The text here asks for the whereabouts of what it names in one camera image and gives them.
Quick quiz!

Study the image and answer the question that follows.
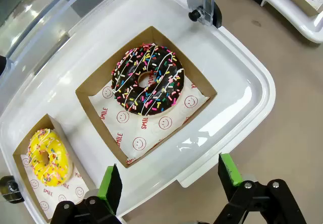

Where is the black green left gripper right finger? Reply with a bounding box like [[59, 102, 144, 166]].
[[218, 152, 307, 224]]

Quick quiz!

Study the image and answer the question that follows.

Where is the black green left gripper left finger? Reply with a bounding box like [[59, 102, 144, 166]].
[[50, 162, 124, 224]]

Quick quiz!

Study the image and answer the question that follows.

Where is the yellow glazed sprinkle donut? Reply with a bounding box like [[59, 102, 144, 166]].
[[27, 128, 74, 187]]

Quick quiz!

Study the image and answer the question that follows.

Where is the chocolate donut with rainbow sprinkles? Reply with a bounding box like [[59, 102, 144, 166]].
[[111, 43, 185, 116]]

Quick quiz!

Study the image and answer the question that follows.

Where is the white display tray with one donut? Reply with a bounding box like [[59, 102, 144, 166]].
[[261, 0, 323, 44]]

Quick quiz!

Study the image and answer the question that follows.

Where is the black arched lid hinge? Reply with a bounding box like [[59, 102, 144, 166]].
[[0, 176, 26, 204], [188, 0, 223, 28]]

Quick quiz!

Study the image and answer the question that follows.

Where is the white display tray with two donuts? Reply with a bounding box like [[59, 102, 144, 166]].
[[0, 0, 277, 224]]

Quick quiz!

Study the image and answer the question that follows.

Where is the clear plastic dome lid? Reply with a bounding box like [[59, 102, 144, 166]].
[[0, 0, 217, 96]]

